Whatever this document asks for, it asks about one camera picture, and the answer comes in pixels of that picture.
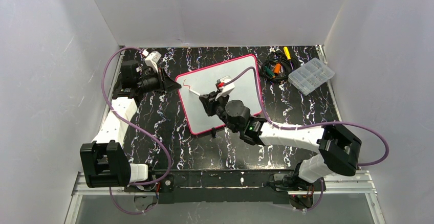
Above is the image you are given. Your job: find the pink framed whiteboard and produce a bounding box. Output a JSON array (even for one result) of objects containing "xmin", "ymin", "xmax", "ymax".
[{"xmin": 175, "ymin": 54, "xmax": 265, "ymax": 136}]

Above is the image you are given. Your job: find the red white marker pen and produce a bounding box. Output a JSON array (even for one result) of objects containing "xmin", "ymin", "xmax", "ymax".
[{"xmin": 188, "ymin": 87, "xmax": 201, "ymax": 97}]

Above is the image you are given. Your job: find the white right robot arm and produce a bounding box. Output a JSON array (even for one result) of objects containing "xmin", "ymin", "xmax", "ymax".
[{"xmin": 199, "ymin": 92, "xmax": 361, "ymax": 184}]

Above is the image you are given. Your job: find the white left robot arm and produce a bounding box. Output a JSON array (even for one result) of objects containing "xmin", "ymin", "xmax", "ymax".
[{"xmin": 80, "ymin": 60, "xmax": 181, "ymax": 188}]

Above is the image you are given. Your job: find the black whiteboard clip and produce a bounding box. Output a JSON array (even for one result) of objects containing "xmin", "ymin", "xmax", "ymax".
[{"xmin": 210, "ymin": 127, "xmax": 218, "ymax": 139}]

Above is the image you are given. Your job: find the green connector plug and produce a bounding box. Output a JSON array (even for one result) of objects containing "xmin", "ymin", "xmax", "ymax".
[{"xmin": 264, "ymin": 66, "xmax": 274, "ymax": 76}]

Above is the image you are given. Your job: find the orange connector plug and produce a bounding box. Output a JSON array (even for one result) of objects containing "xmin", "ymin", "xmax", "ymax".
[{"xmin": 273, "ymin": 63, "xmax": 281, "ymax": 76}]

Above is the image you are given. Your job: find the clear plastic organizer box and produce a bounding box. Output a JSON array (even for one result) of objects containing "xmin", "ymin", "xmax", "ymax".
[{"xmin": 288, "ymin": 58, "xmax": 335, "ymax": 96}]

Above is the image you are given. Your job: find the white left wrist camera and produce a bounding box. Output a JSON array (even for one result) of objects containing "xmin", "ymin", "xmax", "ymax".
[{"xmin": 144, "ymin": 51, "xmax": 161, "ymax": 73}]

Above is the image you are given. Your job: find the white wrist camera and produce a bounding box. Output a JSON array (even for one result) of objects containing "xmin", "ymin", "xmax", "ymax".
[
  {"xmin": 144, "ymin": 51, "xmax": 161, "ymax": 73},
  {"xmin": 216, "ymin": 76, "xmax": 235, "ymax": 100}
]

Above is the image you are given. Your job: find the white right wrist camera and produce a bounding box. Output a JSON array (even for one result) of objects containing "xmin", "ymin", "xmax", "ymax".
[{"xmin": 216, "ymin": 76, "xmax": 235, "ymax": 100}]

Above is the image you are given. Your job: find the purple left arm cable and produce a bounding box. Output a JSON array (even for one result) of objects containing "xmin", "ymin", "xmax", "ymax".
[{"xmin": 101, "ymin": 47, "xmax": 173, "ymax": 215}]

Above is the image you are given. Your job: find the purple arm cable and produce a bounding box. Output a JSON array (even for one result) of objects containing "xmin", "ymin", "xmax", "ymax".
[
  {"xmin": 101, "ymin": 47, "xmax": 173, "ymax": 215},
  {"xmin": 224, "ymin": 66, "xmax": 390, "ymax": 213}
]

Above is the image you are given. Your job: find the black coiled cable bundle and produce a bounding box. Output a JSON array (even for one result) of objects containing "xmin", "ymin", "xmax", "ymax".
[{"xmin": 259, "ymin": 50, "xmax": 301, "ymax": 83}]

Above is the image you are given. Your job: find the yellow handled tool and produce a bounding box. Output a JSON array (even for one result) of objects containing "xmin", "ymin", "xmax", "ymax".
[{"xmin": 284, "ymin": 46, "xmax": 292, "ymax": 61}]

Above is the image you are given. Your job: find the aluminium front rail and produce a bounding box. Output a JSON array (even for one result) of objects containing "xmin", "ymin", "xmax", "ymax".
[{"xmin": 72, "ymin": 170, "xmax": 377, "ymax": 196}]

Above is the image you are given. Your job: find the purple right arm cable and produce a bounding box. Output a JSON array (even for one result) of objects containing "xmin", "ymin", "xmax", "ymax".
[{"xmin": 224, "ymin": 66, "xmax": 390, "ymax": 213}]

